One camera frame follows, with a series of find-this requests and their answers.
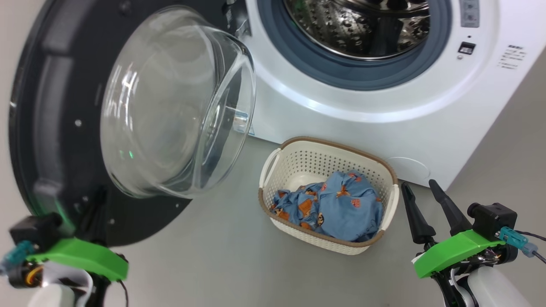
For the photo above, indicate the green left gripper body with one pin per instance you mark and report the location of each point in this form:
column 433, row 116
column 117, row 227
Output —
column 81, row 256

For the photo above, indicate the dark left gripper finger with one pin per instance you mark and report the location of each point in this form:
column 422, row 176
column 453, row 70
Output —
column 96, row 219

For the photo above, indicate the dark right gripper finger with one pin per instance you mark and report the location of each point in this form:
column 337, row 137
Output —
column 418, row 226
column 454, row 215

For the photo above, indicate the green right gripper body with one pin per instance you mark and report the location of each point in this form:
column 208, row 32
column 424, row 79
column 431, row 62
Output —
column 452, row 251

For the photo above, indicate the large blue printed garment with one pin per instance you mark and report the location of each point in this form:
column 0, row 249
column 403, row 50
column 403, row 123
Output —
column 347, row 209

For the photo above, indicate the black round glass washer door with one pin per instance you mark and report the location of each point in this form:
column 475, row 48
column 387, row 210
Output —
column 59, row 128

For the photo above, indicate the small blue printed garment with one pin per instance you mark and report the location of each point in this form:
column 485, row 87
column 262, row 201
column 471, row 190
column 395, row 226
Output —
column 294, row 204

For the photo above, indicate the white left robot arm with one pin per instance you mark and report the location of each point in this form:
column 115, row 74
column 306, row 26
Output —
column 59, row 294

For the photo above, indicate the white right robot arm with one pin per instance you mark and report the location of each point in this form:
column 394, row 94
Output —
column 490, row 290

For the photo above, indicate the white front-load washing machine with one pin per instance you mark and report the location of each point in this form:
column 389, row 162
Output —
column 384, row 115

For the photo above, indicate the black door latch socket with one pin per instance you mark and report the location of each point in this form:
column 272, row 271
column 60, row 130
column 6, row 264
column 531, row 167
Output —
column 466, row 47

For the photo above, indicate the stainless steel washing machine drum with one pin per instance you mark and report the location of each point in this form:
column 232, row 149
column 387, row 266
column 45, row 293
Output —
column 354, row 30

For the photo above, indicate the grey-blue rubber door gasket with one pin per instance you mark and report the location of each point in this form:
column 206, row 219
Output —
column 273, row 38

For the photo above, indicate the metal door hinge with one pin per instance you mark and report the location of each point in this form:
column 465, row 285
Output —
column 239, row 21

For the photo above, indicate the round white filter cover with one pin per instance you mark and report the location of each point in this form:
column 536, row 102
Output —
column 409, row 170

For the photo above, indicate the cream perforated laundry basket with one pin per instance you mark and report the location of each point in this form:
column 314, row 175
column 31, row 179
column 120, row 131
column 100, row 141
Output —
column 298, row 162

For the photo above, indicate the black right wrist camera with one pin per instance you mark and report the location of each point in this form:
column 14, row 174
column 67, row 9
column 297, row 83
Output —
column 492, row 219

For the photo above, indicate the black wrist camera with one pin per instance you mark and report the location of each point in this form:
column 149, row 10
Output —
column 36, row 230
column 492, row 219

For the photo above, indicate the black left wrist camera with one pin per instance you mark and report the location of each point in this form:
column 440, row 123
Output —
column 36, row 230

